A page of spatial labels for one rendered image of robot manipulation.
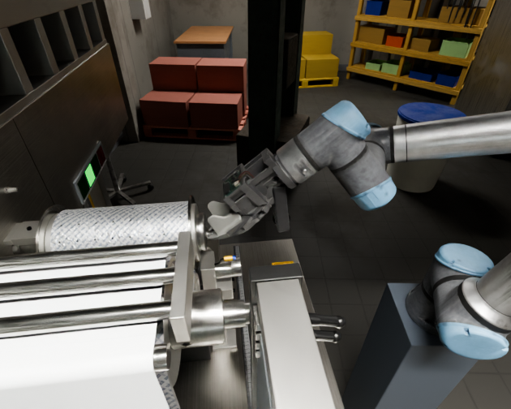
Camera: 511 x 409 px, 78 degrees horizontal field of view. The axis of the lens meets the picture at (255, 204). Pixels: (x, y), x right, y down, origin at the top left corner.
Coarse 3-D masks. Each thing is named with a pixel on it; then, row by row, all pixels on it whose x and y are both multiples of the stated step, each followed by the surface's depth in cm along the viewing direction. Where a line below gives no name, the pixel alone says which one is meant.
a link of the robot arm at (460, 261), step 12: (444, 252) 75; (456, 252) 75; (468, 252) 75; (480, 252) 75; (432, 264) 79; (444, 264) 74; (456, 264) 71; (468, 264) 71; (480, 264) 72; (492, 264) 72; (432, 276) 77; (444, 276) 73; (456, 276) 71; (468, 276) 70; (480, 276) 70; (432, 288) 76
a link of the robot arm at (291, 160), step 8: (288, 144) 54; (296, 144) 59; (280, 152) 55; (288, 152) 54; (296, 152) 53; (280, 160) 54; (288, 160) 53; (296, 160) 53; (304, 160) 53; (288, 168) 53; (296, 168) 53; (304, 168) 53; (312, 168) 54; (288, 176) 55; (296, 176) 54; (304, 176) 55
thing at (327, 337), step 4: (316, 332) 35; (320, 332) 36; (324, 332) 36; (328, 332) 36; (332, 332) 36; (336, 332) 36; (316, 336) 35; (320, 336) 35; (324, 336) 35; (328, 336) 36; (332, 336) 36; (336, 336) 36; (340, 336) 36; (316, 340) 35; (320, 340) 36; (324, 340) 36; (328, 340) 36; (332, 340) 36; (336, 340) 36; (340, 340) 36
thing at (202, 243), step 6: (198, 216) 61; (204, 216) 64; (198, 222) 59; (204, 222) 62; (198, 228) 59; (204, 228) 61; (198, 234) 59; (204, 234) 60; (198, 240) 59; (204, 240) 59; (198, 246) 60; (204, 246) 60
